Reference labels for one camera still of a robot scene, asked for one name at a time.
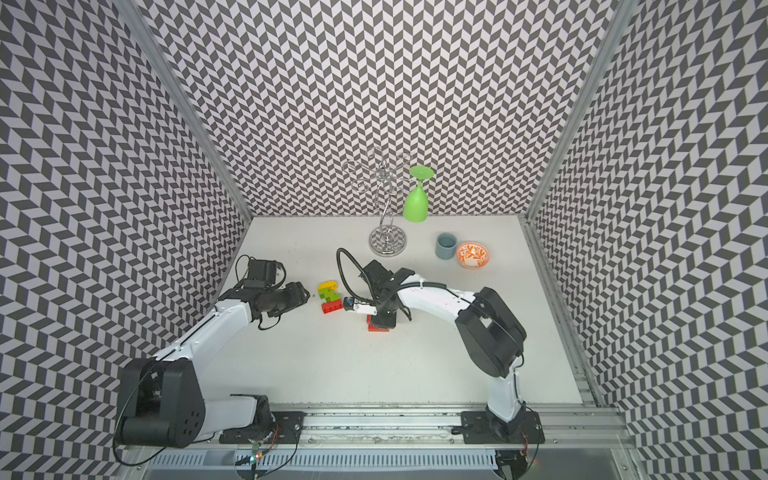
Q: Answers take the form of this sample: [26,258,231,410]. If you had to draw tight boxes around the green lego brick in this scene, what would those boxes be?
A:
[318,288,341,303]

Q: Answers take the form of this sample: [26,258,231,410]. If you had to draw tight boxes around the red long lego brick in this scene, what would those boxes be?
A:
[366,315,390,333]
[321,299,344,314]

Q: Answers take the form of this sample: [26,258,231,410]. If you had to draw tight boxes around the yellow long lego brick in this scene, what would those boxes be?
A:
[318,280,338,291]

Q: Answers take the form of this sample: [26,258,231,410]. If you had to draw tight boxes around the red long lego brick front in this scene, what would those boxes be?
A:
[366,315,390,333]

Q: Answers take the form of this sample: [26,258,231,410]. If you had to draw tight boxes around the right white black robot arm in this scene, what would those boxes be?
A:
[359,260,527,424]

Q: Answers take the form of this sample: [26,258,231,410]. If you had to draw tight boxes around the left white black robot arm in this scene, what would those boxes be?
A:
[114,282,310,448]

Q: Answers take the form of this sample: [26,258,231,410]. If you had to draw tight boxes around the chrome mug tree stand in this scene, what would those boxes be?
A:
[341,147,411,257]

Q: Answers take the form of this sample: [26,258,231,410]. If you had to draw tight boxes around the grey blue cup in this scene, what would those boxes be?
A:
[435,232,458,260]

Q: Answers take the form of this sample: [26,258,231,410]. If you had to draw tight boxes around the green plastic wine glass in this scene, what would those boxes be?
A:
[403,165,435,223]

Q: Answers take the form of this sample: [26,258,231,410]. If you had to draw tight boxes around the orange patterned small bowl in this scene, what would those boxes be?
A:
[456,241,490,270]

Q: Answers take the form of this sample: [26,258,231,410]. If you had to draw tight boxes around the white vent grille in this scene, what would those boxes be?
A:
[150,449,497,473]

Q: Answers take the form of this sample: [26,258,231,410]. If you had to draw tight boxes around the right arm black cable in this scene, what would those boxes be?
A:
[335,247,376,298]

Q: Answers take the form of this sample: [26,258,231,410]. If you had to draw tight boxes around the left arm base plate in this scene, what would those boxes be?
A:
[218,411,305,446]

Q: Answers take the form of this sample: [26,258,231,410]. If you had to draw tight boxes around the aluminium front rail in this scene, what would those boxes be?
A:
[134,404,634,451]

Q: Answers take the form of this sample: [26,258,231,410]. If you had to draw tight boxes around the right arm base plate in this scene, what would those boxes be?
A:
[451,409,546,445]

